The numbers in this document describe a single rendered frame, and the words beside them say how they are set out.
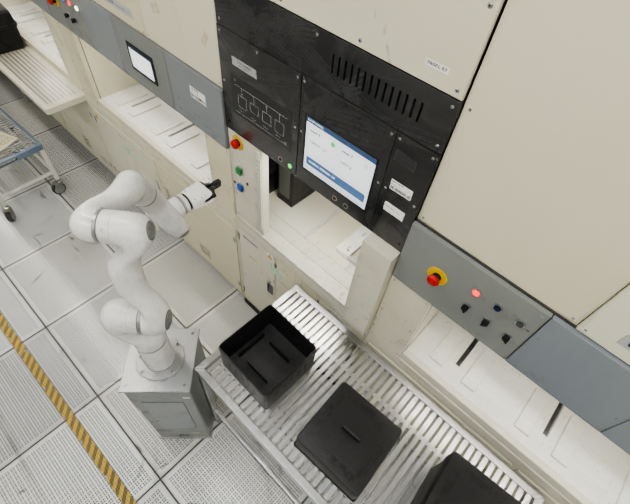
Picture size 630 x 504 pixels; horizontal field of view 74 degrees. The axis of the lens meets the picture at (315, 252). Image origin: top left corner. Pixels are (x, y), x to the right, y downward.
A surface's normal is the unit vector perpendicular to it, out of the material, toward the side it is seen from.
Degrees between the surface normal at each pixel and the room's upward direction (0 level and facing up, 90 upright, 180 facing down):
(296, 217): 0
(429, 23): 92
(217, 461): 0
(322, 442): 0
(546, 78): 90
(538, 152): 90
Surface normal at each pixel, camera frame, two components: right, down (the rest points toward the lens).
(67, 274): 0.08, -0.60
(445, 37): -0.68, 0.57
